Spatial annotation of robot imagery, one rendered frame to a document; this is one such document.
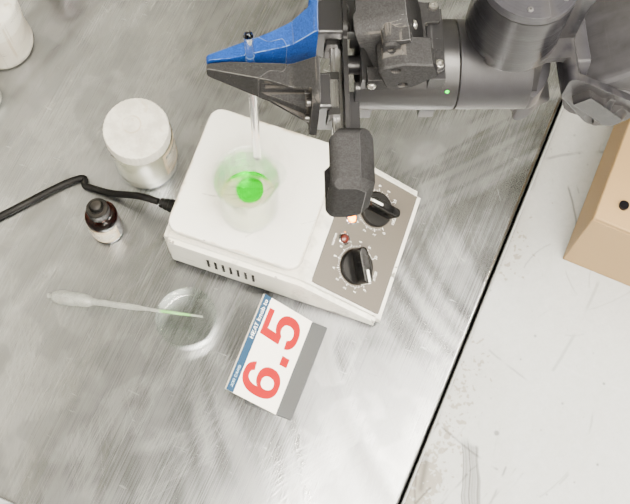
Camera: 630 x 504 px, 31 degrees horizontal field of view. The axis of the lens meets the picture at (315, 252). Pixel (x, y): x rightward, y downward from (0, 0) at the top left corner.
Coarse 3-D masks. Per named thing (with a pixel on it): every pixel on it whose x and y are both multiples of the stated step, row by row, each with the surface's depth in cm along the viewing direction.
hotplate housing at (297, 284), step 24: (168, 240) 100; (192, 240) 99; (312, 240) 99; (192, 264) 104; (216, 264) 101; (240, 264) 99; (264, 264) 99; (312, 264) 99; (264, 288) 103; (288, 288) 101; (312, 288) 99; (336, 312) 103; (360, 312) 101
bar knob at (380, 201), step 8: (376, 192) 102; (376, 200) 100; (384, 200) 103; (368, 208) 101; (376, 208) 101; (384, 208) 101; (392, 208) 101; (368, 216) 102; (376, 216) 102; (384, 216) 102; (392, 216) 101; (368, 224) 102; (376, 224) 102; (384, 224) 102
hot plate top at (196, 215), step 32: (224, 128) 100; (192, 160) 99; (288, 160) 100; (320, 160) 100; (192, 192) 99; (288, 192) 99; (320, 192) 99; (192, 224) 98; (224, 224) 98; (288, 224) 98; (256, 256) 97; (288, 256) 97
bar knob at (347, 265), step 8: (360, 248) 99; (344, 256) 100; (352, 256) 100; (360, 256) 99; (368, 256) 100; (344, 264) 100; (352, 264) 100; (360, 264) 99; (368, 264) 100; (344, 272) 100; (352, 272) 100; (360, 272) 100; (368, 272) 99; (352, 280) 100; (360, 280) 100; (368, 280) 99
